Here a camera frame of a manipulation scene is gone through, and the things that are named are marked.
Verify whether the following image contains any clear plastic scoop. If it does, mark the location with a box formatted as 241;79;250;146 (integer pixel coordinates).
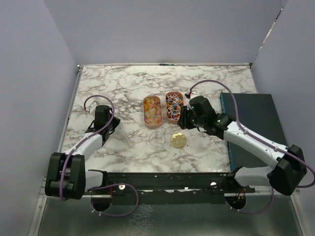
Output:
118;123;133;147

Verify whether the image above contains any pink tray of lollipops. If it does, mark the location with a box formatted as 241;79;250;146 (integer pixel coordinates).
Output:
165;91;184;124

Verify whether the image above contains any pink tray of gummy candies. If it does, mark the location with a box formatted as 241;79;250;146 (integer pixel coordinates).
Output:
143;96;163;128

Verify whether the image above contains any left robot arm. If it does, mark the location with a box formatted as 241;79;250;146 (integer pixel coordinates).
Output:
45;105;120;200

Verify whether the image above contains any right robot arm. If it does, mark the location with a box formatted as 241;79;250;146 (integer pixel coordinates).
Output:
177;95;307;196

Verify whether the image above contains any gold jar lid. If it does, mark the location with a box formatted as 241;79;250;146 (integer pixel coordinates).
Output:
170;133;187;148

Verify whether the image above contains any clear glass jar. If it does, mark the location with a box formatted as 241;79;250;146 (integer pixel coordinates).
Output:
149;131;165;150

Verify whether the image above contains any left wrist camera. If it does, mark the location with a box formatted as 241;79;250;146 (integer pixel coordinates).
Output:
86;100;99;115

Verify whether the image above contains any blue network switch box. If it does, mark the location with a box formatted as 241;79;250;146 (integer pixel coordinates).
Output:
227;93;287;170

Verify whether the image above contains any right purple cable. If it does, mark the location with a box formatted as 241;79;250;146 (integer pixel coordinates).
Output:
187;80;315;189

